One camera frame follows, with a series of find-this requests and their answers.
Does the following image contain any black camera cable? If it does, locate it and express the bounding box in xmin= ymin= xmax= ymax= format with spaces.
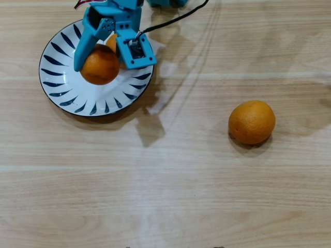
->
xmin=136 ymin=0 xmax=210 ymax=37

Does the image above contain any large orange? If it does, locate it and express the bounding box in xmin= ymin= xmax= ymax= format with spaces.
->
xmin=228 ymin=100 xmax=276 ymax=145

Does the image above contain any red white servo cable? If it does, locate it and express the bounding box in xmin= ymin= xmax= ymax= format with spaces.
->
xmin=74 ymin=0 xmax=108 ymax=10

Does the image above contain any white plate with blue stripes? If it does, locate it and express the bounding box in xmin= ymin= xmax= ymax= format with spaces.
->
xmin=38 ymin=16 xmax=155 ymax=117

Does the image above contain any teal mounted wrist camera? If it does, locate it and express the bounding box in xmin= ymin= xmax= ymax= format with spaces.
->
xmin=115 ymin=33 xmax=158 ymax=70

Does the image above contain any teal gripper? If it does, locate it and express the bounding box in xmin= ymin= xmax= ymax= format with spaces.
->
xmin=73 ymin=0 xmax=143 ymax=73

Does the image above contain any small scarred orange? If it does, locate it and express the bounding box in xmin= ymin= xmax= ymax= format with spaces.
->
xmin=105 ymin=33 xmax=121 ymax=55

